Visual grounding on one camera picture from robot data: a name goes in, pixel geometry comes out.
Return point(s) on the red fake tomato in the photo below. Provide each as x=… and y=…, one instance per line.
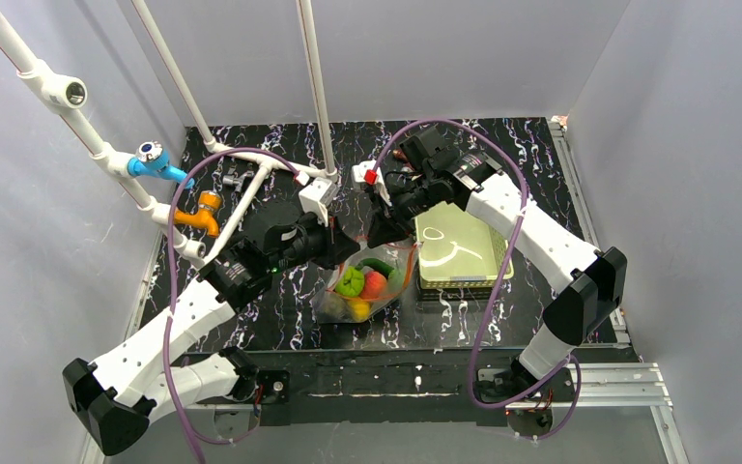
x=374, y=286

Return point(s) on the blue plastic faucet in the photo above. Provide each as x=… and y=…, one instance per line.
x=152, y=160

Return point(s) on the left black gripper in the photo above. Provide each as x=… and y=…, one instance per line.
x=331, y=242

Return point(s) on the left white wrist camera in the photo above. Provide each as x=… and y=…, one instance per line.
x=316, y=197

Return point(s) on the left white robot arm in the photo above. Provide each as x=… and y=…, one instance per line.
x=118, y=395

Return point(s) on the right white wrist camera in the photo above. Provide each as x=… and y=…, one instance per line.
x=365, y=177

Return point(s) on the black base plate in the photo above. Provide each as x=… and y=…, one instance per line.
x=373, y=386

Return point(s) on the clear zip top bag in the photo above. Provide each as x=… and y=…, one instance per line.
x=401, y=255

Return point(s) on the aluminium frame rail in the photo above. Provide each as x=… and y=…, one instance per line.
x=601, y=384

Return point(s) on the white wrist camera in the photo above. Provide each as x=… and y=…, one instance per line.
x=365, y=177
x=316, y=197

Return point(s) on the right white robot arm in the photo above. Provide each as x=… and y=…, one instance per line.
x=427, y=150

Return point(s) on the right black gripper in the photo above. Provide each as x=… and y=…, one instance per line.
x=385, y=209

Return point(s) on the orange plastic faucet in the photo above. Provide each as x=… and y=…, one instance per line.
x=203, y=218

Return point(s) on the grey metal faucet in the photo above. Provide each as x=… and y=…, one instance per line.
x=237, y=181

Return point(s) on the white PVC pipe frame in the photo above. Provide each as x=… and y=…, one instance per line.
x=64, y=96

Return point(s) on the yellow-green plastic basket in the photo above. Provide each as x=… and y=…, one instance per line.
x=457, y=251

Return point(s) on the green fake cucumber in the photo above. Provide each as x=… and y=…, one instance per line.
x=376, y=265

